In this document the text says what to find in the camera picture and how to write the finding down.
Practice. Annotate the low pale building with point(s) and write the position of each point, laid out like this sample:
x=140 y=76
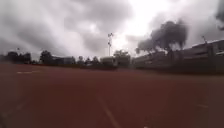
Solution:
x=108 y=61

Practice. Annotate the floodlight pole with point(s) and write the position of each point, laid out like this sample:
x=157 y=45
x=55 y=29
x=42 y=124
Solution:
x=109 y=43

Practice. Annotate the tall dark tree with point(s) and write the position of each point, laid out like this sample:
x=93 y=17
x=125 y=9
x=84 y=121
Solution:
x=168 y=35

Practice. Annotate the row of dark trees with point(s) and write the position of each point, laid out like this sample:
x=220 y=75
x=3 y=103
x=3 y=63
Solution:
x=46 y=57

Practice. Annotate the long grey building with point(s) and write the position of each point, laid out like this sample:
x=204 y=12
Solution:
x=196 y=55

